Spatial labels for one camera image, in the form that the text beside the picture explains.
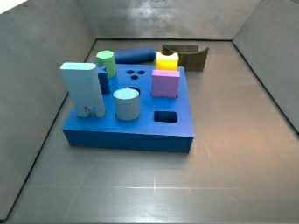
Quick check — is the dark blue long cylinder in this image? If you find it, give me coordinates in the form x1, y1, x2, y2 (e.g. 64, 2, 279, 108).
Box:
114, 47, 154, 64

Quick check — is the blue shape sorter base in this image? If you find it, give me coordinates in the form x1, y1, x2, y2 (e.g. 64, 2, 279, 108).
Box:
62, 64, 193, 152

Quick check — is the light blue short cylinder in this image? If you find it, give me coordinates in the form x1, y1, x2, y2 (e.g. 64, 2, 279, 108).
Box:
113, 88, 140, 121

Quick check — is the purple rectangular block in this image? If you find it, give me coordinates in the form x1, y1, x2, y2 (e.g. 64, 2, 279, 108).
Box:
152, 70, 180, 98

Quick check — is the dark blue star block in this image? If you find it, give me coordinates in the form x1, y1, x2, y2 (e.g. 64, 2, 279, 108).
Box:
97, 66, 109, 95

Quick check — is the yellow arch block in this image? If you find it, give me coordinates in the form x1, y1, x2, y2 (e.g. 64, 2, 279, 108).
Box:
154, 52, 178, 70

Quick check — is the light blue tall block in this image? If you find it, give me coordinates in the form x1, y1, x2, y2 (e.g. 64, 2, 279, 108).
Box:
60, 62, 105, 117

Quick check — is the green hexagonal prism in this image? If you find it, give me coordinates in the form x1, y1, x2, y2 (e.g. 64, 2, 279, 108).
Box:
96, 50, 117, 78

